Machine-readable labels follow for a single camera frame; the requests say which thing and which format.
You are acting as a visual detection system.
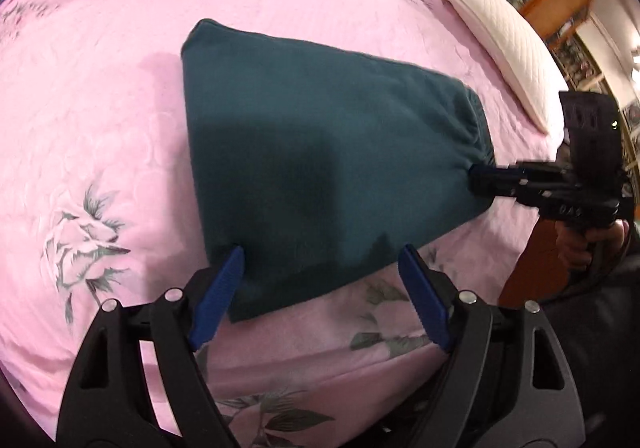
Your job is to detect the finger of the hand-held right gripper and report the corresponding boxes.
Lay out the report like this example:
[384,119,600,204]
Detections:
[467,160,568,207]

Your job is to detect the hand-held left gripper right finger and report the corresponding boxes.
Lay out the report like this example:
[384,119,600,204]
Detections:
[398,243,586,448]

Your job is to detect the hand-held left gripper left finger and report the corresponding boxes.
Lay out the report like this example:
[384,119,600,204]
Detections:
[57,245,245,448]

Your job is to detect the dark green pants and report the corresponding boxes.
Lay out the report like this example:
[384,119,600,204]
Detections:
[180,18,497,324]

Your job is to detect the person's right hand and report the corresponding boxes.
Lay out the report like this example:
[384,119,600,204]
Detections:
[554,217,632,275]

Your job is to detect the cream quilted pillow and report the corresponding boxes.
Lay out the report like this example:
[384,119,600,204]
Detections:
[414,0,569,133]

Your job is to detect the glass display cabinet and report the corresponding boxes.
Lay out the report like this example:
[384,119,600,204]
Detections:
[480,0,640,129]

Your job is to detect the pink floral bed sheet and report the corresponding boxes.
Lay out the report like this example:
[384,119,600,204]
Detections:
[0,0,571,444]

